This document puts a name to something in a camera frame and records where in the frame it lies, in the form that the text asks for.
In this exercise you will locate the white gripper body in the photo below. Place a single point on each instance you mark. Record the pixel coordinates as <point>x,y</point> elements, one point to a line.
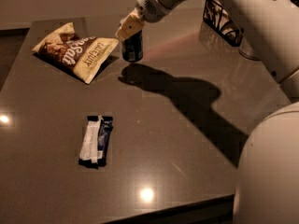
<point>150,4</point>

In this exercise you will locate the blue pepsi can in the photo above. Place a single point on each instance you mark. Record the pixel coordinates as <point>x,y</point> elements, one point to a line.
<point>132,48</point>

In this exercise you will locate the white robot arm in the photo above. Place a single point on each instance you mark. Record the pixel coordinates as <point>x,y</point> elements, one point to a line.
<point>267,160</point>

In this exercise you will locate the brown chip bag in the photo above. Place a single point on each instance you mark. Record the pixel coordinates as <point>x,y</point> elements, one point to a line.
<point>83,57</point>

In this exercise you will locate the blue white snack bar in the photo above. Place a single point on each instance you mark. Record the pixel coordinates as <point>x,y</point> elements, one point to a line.
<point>93,153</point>

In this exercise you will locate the black wire napkin holder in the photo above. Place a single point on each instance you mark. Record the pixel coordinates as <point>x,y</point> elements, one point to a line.
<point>217,18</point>

